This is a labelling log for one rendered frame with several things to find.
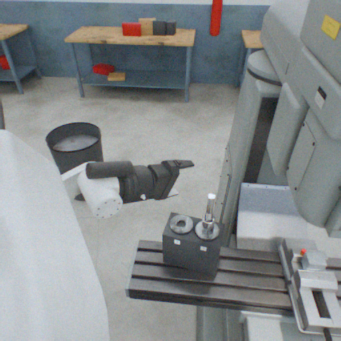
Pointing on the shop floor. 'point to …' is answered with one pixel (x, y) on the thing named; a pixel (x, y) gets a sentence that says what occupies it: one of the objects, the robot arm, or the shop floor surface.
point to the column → (249, 140)
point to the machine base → (209, 324)
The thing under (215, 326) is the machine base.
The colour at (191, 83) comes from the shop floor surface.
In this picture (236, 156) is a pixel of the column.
